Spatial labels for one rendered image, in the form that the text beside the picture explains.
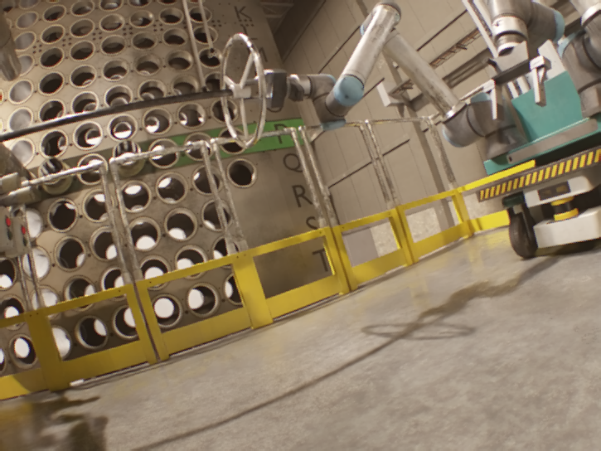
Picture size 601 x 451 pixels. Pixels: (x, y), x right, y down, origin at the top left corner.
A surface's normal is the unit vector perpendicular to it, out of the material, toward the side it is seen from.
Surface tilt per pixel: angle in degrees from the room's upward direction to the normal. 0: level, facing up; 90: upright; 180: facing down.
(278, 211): 90
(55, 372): 90
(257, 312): 90
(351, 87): 94
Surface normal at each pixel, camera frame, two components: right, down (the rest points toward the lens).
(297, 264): 0.41, -0.19
